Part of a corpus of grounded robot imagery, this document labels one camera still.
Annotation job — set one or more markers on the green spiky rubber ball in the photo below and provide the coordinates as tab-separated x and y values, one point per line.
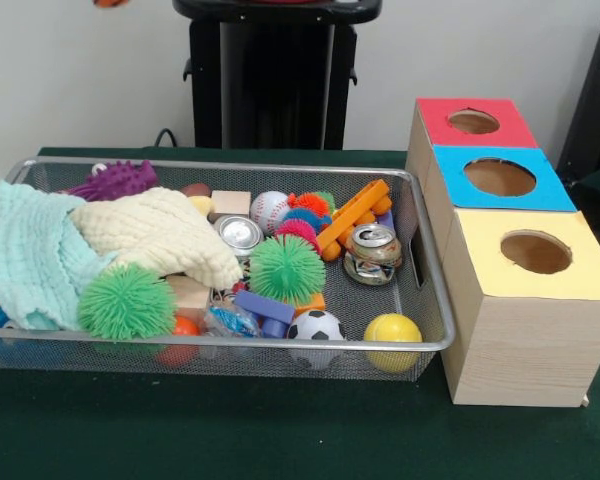
287	270
125	302

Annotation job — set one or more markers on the silver mesh bin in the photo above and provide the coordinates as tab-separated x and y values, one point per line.
405	310

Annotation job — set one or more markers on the wooden box with three holes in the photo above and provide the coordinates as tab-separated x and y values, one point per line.
520	350

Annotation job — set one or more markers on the small baseball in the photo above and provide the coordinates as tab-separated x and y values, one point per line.
270	210

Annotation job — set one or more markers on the long orange toy piece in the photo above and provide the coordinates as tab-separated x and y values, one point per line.
352	215

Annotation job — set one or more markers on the crushed printed can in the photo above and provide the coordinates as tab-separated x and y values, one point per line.
372	250

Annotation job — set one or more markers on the small soccer ball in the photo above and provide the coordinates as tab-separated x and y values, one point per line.
315	327

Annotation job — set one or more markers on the yellow foam ball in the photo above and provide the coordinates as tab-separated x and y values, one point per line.
392	332

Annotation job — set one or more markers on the cream cloth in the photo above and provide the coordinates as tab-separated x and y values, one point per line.
155	230

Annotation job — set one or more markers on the mint green cloth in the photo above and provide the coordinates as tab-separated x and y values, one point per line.
25	250

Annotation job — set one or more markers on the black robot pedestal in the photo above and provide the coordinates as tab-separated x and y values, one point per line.
270	100

